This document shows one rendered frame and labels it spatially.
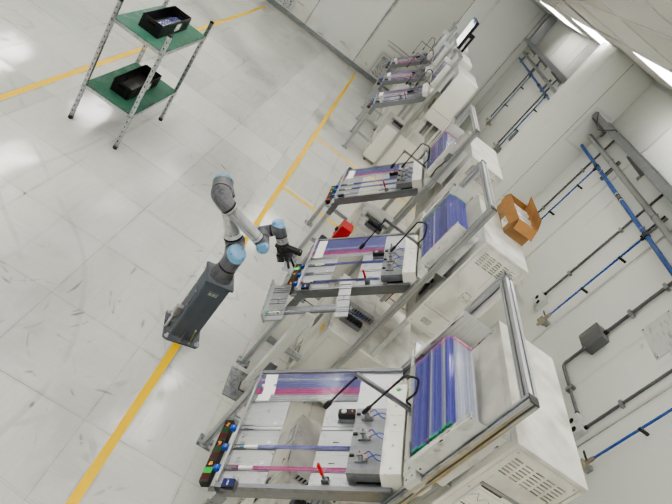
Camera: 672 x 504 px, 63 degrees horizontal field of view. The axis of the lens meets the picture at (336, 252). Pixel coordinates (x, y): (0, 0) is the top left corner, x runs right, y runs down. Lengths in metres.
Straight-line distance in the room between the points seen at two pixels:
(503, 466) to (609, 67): 4.84
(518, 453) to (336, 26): 10.51
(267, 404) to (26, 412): 1.20
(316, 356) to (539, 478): 1.96
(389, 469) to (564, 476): 0.60
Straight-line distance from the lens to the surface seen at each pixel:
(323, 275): 3.59
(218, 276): 3.39
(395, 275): 3.35
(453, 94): 7.72
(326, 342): 3.66
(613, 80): 6.36
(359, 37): 11.83
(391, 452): 2.27
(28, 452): 3.09
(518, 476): 2.15
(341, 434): 2.48
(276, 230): 3.36
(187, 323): 3.66
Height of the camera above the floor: 2.67
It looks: 28 degrees down
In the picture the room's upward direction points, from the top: 40 degrees clockwise
